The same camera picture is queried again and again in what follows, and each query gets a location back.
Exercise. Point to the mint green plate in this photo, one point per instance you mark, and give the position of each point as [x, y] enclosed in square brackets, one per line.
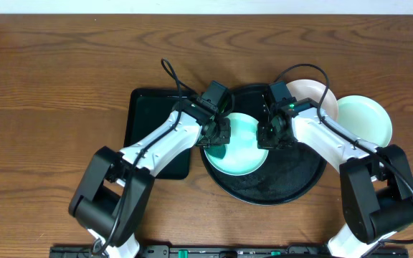
[242, 156]
[365, 118]

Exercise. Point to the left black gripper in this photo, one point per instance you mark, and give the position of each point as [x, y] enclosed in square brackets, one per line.
[217, 135]

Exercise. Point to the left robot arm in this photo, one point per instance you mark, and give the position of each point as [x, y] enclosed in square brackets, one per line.
[113, 193]

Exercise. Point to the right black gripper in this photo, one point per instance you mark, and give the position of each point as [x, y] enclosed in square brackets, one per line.
[262, 141]

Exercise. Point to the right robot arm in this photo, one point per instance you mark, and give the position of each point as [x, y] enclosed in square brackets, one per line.
[376, 182]

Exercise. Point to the black round tray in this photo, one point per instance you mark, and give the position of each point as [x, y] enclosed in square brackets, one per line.
[285, 175]

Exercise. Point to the mint green plate front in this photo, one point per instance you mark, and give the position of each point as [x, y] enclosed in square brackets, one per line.
[242, 156]

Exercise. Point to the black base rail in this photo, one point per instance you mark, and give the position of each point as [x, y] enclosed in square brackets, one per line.
[163, 251]

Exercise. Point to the green sponge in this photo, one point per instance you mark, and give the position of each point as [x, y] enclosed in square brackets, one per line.
[218, 152]

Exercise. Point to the white pink plate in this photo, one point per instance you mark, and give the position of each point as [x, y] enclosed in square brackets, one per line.
[305, 88]

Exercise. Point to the black rectangular tray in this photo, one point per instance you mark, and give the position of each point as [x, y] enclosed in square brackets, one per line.
[148, 109]

